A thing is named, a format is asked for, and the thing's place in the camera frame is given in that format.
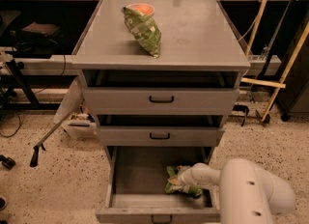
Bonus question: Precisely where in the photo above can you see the dark box on shelf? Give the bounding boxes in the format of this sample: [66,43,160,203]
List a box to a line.
[22,22,60,38]

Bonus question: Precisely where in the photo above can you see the grey top drawer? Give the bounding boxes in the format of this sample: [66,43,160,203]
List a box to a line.
[82,70,239,115]

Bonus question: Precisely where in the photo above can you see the black table leg frame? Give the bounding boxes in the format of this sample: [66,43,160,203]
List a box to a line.
[0,51,40,109]

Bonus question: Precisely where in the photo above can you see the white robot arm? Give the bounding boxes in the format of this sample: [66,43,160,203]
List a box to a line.
[177,158,295,224]

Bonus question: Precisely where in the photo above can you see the black shoe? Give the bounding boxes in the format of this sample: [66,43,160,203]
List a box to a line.
[0,196,7,210]

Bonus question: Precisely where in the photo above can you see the green rice chip bag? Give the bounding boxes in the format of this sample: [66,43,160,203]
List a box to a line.
[164,166,203,199]

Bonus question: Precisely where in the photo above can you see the grey bottom drawer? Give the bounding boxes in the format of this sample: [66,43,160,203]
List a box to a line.
[96,147,220,224]

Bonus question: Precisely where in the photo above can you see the grey middle drawer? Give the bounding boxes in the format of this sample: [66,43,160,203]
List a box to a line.
[98,115,224,147]

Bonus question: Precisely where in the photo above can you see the grey drawer cabinet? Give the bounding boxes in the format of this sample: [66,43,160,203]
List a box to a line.
[70,0,251,164]

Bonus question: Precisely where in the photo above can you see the green chip bag on counter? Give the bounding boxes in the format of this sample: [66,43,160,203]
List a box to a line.
[122,7,161,58]

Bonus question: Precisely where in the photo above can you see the clear plastic bag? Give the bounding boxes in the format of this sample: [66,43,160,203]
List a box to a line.
[54,77,83,123]

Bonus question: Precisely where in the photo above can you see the black floor clamp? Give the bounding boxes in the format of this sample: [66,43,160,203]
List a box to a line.
[0,154,15,170]

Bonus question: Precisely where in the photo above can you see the grey drawer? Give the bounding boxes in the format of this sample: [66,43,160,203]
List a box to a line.
[96,147,220,224]
[98,115,224,147]
[82,70,239,115]

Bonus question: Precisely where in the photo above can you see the wooden easel frame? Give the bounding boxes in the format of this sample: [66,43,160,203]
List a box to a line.
[241,0,309,124]

